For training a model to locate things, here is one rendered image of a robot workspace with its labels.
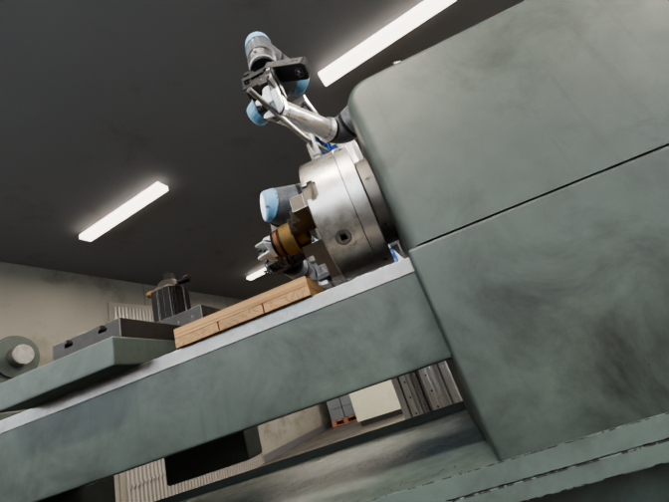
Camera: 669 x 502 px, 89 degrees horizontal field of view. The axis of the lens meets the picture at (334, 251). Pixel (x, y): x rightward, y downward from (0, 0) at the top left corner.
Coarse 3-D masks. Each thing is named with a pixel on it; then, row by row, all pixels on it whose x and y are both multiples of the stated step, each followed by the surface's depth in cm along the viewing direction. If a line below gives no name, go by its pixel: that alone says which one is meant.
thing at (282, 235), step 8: (272, 232) 87; (280, 232) 86; (288, 232) 85; (272, 240) 86; (280, 240) 86; (288, 240) 85; (296, 240) 85; (304, 240) 86; (312, 240) 89; (280, 248) 86; (288, 248) 86; (296, 248) 86; (280, 256) 88
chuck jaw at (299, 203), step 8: (312, 184) 74; (304, 192) 76; (312, 192) 74; (296, 200) 76; (304, 200) 75; (296, 208) 75; (304, 208) 75; (296, 216) 80; (304, 216) 78; (288, 224) 83; (296, 224) 80; (304, 224) 81; (312, 224) 82; (296, 232) 83; (304, 232) 84
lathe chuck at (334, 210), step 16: (320, 160) 78; (304, 176) 76; (320, 176) 74; (336, 176) 72; (320, 192) 72; (336, 192) 71; (320, 208) 72; (336, 208) 71; (352, 208) 71; (320, 224) 72; (336, 224) 71; (352, 224) 71; (352, 240) 73; (336, 256) 74; (352, 256) 75; (368, 256) 76; (352, 272) 79; (368, 272) 85
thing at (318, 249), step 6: (318, 240) 87; (306, 246) 87; (312, 246) 87; (318, 246) 87; (324, 246) 86; (306, 252) 87; (312, 252) 87; (318, 252) 87; (324, 252) 87; (318, 258) 87; (324, 258) 87; (330, 258) 87; (318, 264) 87; (330, 264) 87; (330, 270) 87; (336, 270) 87; (336, 276) 87
